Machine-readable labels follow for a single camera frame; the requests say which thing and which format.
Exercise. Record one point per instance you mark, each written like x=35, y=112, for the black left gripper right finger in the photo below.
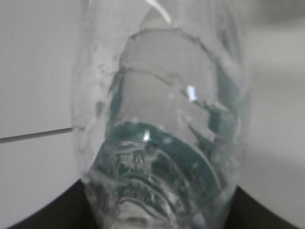
x=247, y=213

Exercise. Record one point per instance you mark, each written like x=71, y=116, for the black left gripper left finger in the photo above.
x=70, y=210

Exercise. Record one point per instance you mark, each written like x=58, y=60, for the clear water bottle green label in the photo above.
x=160, y=112

